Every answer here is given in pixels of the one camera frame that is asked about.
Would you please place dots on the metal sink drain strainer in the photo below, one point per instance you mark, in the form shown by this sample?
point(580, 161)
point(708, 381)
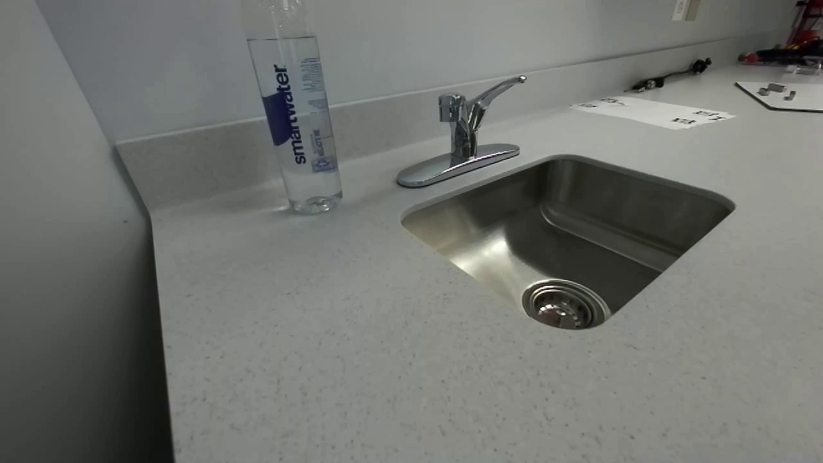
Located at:
point(561, 303)

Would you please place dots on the white wall outlet plate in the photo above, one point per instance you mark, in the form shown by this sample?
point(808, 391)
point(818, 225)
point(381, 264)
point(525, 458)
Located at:
point(686, 9)

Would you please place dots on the stainless steel sink basin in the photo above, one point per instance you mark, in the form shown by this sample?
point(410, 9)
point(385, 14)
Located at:
point(548, 220)

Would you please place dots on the chrome faucet base plate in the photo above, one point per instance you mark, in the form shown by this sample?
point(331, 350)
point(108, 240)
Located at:
point(445, 168)

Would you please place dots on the red and black equipment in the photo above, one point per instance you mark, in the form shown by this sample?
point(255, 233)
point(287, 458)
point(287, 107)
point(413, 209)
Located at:
point(801, 38)

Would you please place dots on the black slim hand tool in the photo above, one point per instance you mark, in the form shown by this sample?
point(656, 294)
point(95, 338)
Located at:
point(673, 73)

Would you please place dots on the white paper sheet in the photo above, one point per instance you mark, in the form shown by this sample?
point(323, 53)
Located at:
point(656, 110)

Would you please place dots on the clear smartwater plastic bottle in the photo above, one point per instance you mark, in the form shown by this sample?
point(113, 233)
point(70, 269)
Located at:
point(296, 110)

